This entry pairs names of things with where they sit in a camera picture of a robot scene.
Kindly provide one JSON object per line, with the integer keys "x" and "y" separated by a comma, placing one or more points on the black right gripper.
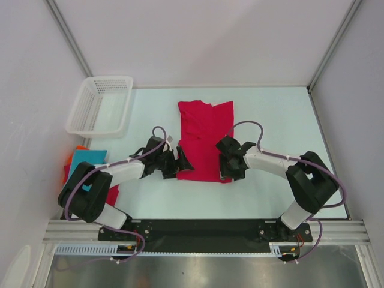
{"x": 237, "y": 174}

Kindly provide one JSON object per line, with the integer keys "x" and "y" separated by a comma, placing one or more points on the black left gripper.
{"x": 180, "y": 164}

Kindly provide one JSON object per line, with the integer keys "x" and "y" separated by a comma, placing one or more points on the crimson red t shirt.
{"x": 203, "y": 125}

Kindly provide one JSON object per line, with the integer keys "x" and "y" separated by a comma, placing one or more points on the white perforated plastic basket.
{"x": 101, "y": 108}

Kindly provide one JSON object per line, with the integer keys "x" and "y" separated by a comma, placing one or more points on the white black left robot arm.
{"x": 92, "y": 208}

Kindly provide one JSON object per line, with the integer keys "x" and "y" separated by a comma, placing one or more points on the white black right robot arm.
{"x": 311, "y": 182}

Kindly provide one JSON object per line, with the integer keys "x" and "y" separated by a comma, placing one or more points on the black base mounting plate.
{"x": 208, "y": 236}

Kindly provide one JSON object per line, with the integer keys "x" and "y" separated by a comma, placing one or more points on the red folded t shirt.
{"x": 112, "y": 194}

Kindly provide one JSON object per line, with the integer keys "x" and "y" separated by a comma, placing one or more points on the teal folded t shirt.
{"x": 85, "y": 168}

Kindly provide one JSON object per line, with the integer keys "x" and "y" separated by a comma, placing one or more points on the orange folded t shirt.
{"x": 69, "y": 162}

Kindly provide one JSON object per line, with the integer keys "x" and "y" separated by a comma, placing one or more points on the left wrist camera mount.
{"x": 168, "y": 143}

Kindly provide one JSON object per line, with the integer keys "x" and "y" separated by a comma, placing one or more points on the white slotted cable duct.
{"x": 115, "y": 250}

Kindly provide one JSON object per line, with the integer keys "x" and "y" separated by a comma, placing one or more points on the aluminium frame rail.
{"x": 335, "y": 232}

